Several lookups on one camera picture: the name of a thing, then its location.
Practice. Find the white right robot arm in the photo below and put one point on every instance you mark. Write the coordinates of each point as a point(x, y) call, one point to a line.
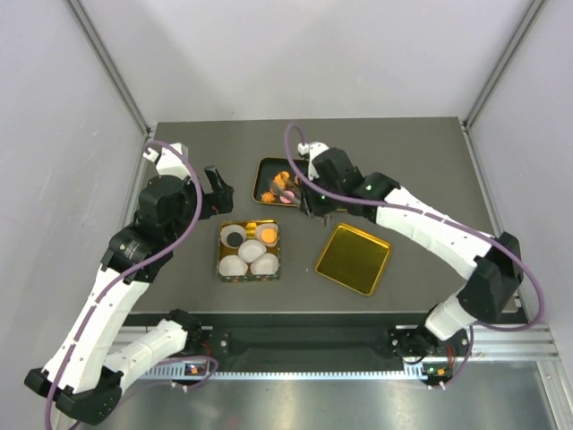
point(486, 263)

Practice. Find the orange round cookie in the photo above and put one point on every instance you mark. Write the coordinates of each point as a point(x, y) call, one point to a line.
point(269, 236)

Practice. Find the orange star cookie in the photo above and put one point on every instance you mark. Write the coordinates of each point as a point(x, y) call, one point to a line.
point(268, 197)

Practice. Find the pink round cookie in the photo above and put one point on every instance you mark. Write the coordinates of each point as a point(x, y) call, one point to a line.
point(287, 197)

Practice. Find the orange bird cookie left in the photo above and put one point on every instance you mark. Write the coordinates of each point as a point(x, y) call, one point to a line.
point(282, 179)

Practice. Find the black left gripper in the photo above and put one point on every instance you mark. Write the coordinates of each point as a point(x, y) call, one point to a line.
point(218, 202)

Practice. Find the white paper cup bottom right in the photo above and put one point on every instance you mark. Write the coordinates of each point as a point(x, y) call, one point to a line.
point(265, 265)

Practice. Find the gold square cookie tin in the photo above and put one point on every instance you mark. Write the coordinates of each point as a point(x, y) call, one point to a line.
point(249, 226)

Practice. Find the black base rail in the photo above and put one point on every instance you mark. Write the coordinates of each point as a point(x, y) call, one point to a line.
point(315, 342)

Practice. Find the white paper cup top left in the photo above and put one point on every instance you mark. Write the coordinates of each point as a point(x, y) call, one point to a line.
point(229, 229)

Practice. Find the white paper cup bottom left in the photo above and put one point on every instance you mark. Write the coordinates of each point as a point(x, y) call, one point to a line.
point(232, 266)

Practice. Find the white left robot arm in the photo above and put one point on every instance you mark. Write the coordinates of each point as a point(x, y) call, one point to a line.
point(84, 380)

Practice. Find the white paper cup centre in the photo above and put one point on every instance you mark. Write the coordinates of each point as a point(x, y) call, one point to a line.
point(250, 250)

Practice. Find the gold square tin lid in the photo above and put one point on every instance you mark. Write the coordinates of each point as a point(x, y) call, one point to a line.
point(354, 259)

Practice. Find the black sandwich cookie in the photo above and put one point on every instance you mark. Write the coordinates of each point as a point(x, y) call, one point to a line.
point(234, 239)

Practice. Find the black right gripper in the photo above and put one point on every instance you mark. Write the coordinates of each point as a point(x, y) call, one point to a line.
point(310, 206)

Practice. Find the black rectangular tray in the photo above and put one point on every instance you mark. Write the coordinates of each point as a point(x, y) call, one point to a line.
point(267, 169)

